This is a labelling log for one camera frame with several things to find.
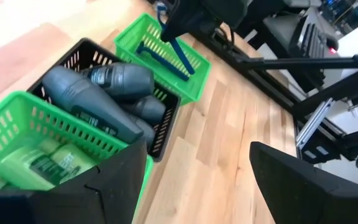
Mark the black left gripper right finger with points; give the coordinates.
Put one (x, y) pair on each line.
(306, 199)

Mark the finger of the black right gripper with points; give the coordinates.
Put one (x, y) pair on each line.
(185, 18)

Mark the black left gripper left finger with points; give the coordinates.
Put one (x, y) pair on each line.
(73, 202)

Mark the blue disposable razor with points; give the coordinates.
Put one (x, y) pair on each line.
(183, 59)
(163, 62)

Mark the green travel bottle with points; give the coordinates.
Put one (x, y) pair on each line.
(20, 169)
(73, 152)

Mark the green plastic basket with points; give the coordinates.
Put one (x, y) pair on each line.
(23, 99)
(194, 84)

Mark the silver aluminium bar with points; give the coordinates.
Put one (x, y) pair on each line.
(314, 124)

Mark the black keyboard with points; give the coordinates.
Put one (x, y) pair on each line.
(309, 40)

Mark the black plastic basket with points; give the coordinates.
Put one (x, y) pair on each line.
(87, 45)

